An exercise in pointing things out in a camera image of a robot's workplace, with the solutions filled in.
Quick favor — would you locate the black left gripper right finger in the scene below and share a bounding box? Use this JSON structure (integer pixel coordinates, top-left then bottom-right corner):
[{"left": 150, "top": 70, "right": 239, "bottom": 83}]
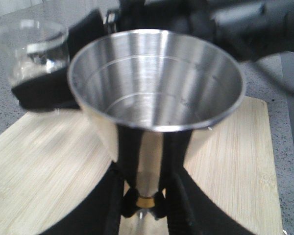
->
[{"left": 165, "top": 168, "right": 257, "bottom": 235}]

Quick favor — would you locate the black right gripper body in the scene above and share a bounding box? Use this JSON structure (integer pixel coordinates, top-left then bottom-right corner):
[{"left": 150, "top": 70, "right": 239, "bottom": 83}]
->
[{"left": 105, "top": 0, "right": 294, "bottom": 60}]

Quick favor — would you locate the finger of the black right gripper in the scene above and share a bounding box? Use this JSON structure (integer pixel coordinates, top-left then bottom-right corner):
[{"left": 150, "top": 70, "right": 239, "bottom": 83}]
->
[{"left": 11, "top": 9, "right": 105, "bottom": 112}]

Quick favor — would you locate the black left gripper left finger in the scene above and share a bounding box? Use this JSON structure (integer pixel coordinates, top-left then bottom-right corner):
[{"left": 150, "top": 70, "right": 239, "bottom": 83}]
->
[{"left": 40, "top": 168, "right": 124, "bottom": 235}]

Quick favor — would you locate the clear glass beaker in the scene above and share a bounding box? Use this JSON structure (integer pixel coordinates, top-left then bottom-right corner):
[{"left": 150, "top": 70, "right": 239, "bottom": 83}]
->
[{"left": 0, "top": 19, "right": 70, "bottom": 87}]

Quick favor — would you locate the steel double-cone jigger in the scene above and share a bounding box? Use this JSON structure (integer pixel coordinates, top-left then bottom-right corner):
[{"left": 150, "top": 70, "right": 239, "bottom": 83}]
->
[{"left": 67, "top": 28, "right": 245, "bottom": 235}]

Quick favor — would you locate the light wooden cutting board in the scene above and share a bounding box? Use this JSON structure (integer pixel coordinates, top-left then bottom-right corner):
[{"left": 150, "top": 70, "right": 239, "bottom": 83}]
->
[{"left": 0, "top": 97, "right": 283, "bottom": 235}]

